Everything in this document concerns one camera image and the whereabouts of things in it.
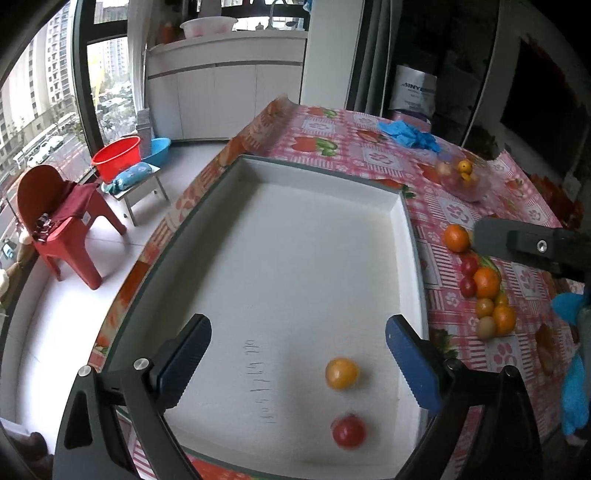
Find black television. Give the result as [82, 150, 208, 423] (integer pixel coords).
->
[501, 37, 591, 181]

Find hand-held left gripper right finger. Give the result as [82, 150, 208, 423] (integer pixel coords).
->
[385, 315, 557, 480]

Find blue patterned cloth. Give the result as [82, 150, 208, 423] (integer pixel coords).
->
[102, 162, 153, 195]

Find dark red cloth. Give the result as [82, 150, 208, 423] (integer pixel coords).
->
[48, 182, 102, 232]

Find orange mandarin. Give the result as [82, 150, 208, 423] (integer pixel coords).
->
[492, 305, 517, 335]
[443, 224, 472, 254]
[473, 268, 502, 299]

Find blue disposable gloves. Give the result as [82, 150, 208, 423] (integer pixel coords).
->
[378, 121, 443, 153]

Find pink printed plastic tablecloth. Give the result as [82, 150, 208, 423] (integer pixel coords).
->
[88, 95, 591, 480]

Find white cabinet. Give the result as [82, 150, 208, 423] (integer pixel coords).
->
[145, 30, 309, 141]

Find white foam tray grey rim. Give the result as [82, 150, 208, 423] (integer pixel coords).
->
[99, 154, 430, 480]

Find small white stool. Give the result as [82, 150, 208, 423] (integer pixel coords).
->
[108, 164, 171, 227]

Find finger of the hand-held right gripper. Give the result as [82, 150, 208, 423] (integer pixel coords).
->
[471, 218, 591, 280]

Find white printed bag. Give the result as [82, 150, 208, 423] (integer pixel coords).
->
[390, 65, 438, 123]

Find yellow-orange round fruit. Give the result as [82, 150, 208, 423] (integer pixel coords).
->
[324, 357, 360, 391]

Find red plastic basin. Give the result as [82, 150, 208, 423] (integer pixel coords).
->
[91, 135, 142, 184]

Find white basin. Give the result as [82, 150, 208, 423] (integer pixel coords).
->
[179, 15, 238, 40]

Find red plastic chair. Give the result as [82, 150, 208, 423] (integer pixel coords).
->
[17, 165, 127, 291]

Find clear glass bowl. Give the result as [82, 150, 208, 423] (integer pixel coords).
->
[436, 157, 492, 203]

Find blue plastic basin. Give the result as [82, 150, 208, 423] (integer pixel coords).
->
[139, 137, 171, 165]

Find person's right hand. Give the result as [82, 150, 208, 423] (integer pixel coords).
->
[551, 291, 591, 437]

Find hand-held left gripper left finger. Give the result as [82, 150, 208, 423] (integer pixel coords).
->
[51, 314, 213, 480]

